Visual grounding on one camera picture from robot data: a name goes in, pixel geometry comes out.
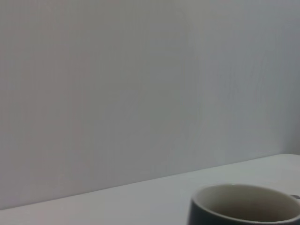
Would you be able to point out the dark grey ceramic coffee mug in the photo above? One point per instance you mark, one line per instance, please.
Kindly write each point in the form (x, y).
(204, 215)

